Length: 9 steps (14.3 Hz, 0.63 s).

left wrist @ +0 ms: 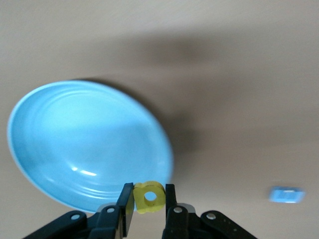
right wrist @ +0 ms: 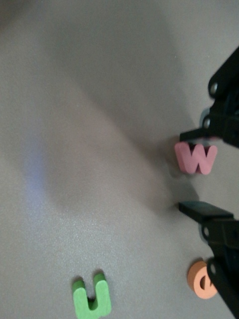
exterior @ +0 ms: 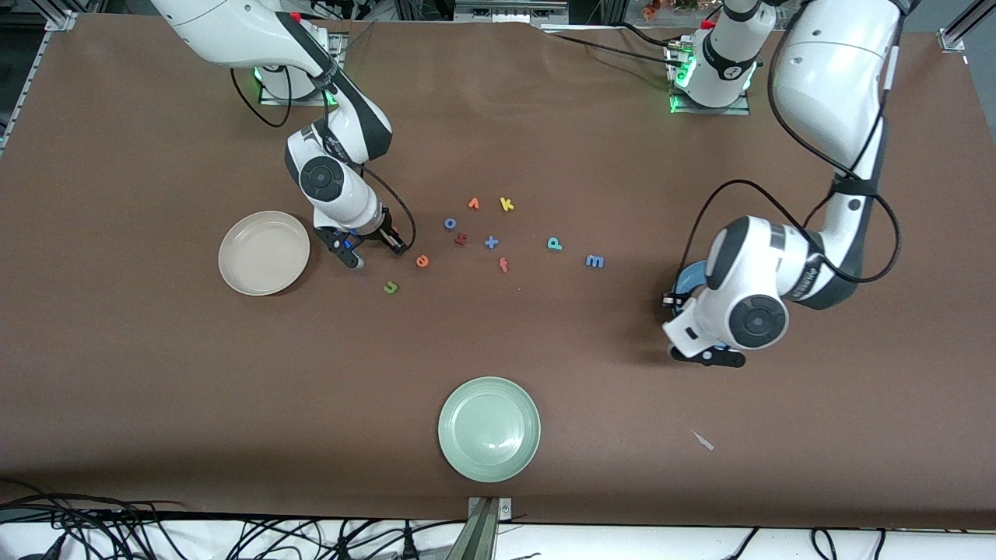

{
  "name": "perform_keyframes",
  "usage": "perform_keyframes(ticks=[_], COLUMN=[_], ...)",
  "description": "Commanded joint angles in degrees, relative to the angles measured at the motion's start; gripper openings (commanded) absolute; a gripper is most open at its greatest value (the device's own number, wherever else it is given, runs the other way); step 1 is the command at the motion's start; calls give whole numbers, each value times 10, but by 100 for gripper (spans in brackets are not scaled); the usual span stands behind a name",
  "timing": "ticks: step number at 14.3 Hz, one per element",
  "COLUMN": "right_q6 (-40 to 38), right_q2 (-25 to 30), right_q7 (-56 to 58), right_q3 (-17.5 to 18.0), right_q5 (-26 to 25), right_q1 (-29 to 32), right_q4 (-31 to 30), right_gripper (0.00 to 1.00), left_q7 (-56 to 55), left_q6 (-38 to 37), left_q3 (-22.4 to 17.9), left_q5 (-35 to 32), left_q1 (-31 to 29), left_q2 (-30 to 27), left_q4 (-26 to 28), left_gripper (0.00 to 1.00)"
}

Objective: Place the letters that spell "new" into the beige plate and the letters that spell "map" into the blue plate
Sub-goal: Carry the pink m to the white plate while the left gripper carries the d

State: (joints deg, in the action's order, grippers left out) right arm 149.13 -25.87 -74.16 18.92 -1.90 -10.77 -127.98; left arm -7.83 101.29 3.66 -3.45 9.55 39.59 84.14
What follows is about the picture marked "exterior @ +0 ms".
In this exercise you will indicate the aluminium corner post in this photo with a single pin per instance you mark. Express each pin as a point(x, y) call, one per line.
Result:
point(961, 27)

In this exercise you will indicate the grey tape scrap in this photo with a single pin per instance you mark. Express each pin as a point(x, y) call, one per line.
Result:
point(703, 440)

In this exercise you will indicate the brown table cover sheet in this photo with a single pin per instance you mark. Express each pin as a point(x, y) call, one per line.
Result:
point(498, 140)

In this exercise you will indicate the aluminium frame profile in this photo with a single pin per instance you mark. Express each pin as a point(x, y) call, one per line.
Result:
point(510, 9)

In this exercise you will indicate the blue foam letter m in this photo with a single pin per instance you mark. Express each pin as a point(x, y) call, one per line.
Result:
point(594, 262)

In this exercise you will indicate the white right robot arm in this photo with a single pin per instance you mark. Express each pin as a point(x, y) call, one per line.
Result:
point(233, 31)

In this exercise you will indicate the blue plate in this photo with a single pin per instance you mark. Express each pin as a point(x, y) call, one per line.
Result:
point(691, 278)

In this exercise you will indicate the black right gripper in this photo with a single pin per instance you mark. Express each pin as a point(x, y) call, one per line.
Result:
point(387, 233)

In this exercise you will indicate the beige brown plate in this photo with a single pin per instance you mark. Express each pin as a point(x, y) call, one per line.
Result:
point(264, 253)

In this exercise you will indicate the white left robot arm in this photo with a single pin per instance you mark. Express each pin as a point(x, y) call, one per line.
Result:
point(832, 78)

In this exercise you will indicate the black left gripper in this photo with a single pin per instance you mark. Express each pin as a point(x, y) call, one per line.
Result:
point(682, 296)

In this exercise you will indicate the metal table edge bracket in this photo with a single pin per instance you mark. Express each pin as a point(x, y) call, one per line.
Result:
point(486, 529)

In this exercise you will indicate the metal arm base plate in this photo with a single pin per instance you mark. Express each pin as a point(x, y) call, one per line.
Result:
point(299, 101)
point(716, 111)

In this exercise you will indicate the pale green plate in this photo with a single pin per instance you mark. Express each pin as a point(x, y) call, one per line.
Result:
point(489, 429)

